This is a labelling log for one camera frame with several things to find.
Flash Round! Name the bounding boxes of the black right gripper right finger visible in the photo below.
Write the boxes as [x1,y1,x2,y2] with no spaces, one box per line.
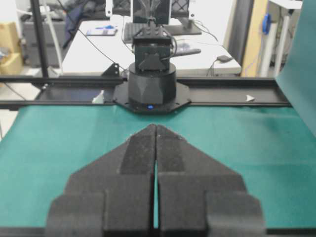
[156,125,266,237]

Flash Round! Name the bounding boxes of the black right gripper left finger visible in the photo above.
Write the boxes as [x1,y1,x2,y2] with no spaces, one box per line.
[45,124,156,237]

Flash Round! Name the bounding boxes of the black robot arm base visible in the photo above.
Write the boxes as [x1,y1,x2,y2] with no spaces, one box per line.
[113,18,191,114]

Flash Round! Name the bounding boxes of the green table mat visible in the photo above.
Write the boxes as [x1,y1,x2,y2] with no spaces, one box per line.
[0,106,316,229]

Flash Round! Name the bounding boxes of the black computer mouse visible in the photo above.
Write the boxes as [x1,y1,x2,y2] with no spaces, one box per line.
[216,55,233,63]

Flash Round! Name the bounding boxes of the white desk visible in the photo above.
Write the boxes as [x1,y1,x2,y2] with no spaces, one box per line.
[62,15,241,76]

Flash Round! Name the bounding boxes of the green hanging cloth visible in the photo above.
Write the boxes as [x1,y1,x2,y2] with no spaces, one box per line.
[276,0,316,135]

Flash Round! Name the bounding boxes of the black keyboard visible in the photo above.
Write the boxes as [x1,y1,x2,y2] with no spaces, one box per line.
[123,22,145,43]

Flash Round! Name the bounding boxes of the cardboard boxes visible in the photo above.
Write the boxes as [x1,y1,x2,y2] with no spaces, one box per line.
[0,21,23,75]

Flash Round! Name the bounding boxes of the black computer monitor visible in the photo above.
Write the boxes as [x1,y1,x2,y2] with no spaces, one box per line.
[104,0,201,36]

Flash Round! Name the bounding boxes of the black aluminium rail frame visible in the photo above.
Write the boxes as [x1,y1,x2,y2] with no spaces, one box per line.
[0,76,292,114]

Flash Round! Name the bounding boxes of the black vertical frame post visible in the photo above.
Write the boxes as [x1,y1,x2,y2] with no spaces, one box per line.
[30,0,49,78]

